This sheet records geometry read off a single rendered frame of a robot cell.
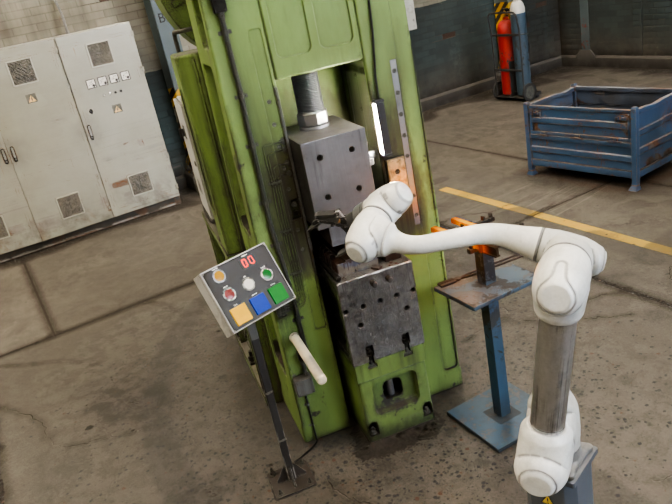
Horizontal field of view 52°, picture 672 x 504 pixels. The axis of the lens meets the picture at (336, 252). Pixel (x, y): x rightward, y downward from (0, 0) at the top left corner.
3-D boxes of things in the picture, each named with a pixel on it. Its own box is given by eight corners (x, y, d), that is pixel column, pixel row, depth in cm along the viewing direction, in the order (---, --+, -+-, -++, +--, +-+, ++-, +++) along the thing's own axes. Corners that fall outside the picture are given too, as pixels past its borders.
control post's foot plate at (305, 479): (319, 485, 326) (315, 470, 323) (275, 502, 321) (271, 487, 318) (306, 458, 346) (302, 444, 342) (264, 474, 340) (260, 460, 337)
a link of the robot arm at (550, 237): (548, 217, 198) (540, 236, 187) (614, 233, 192) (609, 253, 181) (538, 256, 204) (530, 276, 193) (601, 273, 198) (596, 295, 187)
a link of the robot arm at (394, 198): (368, 189, 218) (351, 215, 210) (400, 168, 207) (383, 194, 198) (391, 213, 221) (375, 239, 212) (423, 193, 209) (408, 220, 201)
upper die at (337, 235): (373, 234, 315) (369, 215, 312) (332, 247, 311) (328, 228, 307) (342, 211, 353) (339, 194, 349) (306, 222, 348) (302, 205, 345)
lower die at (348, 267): (378, 265, 321) (375, 248, 318) (339, 277, 317) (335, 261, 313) (348, 239, 359) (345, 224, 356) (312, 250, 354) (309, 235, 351)
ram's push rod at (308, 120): (334, 126, 313) (316, 35, 298) (304, 134, 310) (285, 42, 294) (324, 121, 326) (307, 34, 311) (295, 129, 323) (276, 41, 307)
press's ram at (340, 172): (396, 207, 315) (382, 122, 300) (318, 231, 306) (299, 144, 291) (363, 187, 353) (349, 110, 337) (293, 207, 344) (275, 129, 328)
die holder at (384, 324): (425, 342, 336) (411, 260, 319) (353, 367, 327) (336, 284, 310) (381, 300, 386) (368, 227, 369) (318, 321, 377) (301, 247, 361)
